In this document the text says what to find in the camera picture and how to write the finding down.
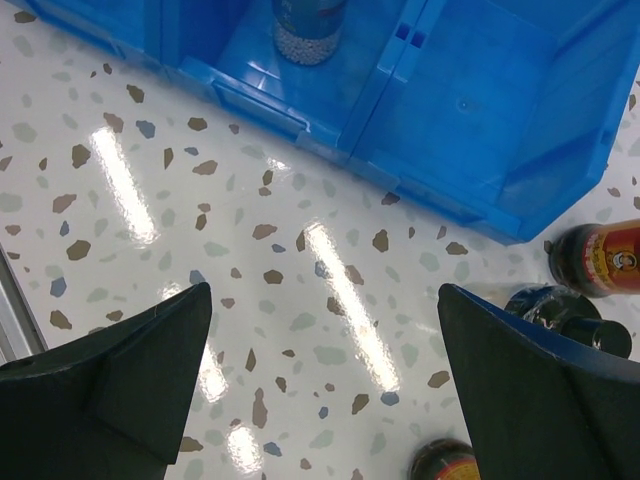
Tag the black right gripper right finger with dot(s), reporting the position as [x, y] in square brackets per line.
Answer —
[538, 405]

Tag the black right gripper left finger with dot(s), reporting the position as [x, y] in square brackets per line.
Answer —
[110, 405]

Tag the black-cap white spice bottle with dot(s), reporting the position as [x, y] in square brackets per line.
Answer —
[571, 315]

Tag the red-cap dark sauce jar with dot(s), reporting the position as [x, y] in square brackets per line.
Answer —
[598, 260]

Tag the silver-lid shaker jar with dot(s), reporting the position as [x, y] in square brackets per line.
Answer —
[307, 32]

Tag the red-cap brown sauce jar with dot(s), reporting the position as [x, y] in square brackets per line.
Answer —
[444, 459]

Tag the blue three-compartment plastic bin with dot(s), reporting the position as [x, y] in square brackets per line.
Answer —
[499, 115]

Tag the aluminium front rail frame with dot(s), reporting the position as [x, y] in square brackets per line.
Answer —
[21, 336]

